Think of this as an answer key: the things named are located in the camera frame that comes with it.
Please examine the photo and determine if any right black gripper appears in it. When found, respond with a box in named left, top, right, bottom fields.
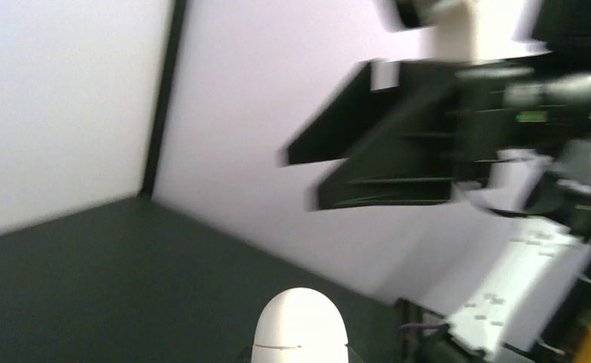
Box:
left=284, top=55, right=546, bottom=210

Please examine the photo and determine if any white oval case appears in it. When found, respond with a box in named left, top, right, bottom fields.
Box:
left=251, top=287, right=349, bottom=363

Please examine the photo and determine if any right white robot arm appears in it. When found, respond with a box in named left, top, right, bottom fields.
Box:
left=286, top=1, right=591, bottom=362

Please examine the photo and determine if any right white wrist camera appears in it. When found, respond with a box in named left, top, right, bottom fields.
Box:
left=371, top=1, right=532, bottom=93

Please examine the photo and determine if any left back frame post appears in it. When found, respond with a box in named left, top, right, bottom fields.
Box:
left=138, top=0, right=193, bottom=199

